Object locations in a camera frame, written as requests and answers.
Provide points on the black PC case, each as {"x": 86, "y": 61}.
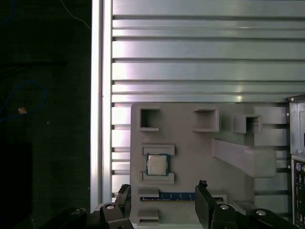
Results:
{"x": 297, "y": 124}

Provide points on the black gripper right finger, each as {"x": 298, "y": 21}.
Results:
{"x": 205, "y": 210}

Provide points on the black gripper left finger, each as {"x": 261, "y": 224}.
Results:
{"x": 119, "y": 214}

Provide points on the silver CPU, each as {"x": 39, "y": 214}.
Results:
{"x": 157, "y": 165}

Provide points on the grey parts rack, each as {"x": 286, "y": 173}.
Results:
{"x": 195, "y": 152}

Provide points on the blue RAM stick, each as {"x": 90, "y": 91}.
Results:
{"x": 177, "y": 196}

